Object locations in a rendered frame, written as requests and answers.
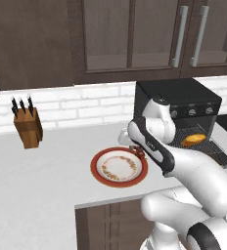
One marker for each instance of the kebab skewer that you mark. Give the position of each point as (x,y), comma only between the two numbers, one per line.
(139,152)

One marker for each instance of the dark glass cupboard door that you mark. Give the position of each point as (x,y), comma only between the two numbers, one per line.
(128,35)
(219,32)

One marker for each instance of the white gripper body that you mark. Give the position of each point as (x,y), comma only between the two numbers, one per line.
(124,136)

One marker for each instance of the golden baguette bread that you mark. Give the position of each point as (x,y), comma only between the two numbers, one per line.
(193,139)

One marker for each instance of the black toaster oven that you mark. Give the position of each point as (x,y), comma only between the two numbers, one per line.
(180,92)

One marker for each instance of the red rimmed white plate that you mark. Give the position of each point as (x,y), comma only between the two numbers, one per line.
(118,167)

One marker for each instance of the dark brown solid cupboard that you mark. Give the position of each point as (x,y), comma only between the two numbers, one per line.
(30,42)

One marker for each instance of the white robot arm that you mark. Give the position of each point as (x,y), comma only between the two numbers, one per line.
(197,175)

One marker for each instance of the wooden knife block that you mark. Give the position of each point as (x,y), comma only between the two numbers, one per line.
(29,130)

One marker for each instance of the toaster oven knob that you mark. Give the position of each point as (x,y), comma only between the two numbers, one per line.
(192,112)
(209,110)
(174,114)

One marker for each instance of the dark brown base cupboard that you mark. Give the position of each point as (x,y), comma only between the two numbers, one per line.
(112,228)

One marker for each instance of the toaster oven door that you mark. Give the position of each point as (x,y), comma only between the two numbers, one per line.
(216,153)

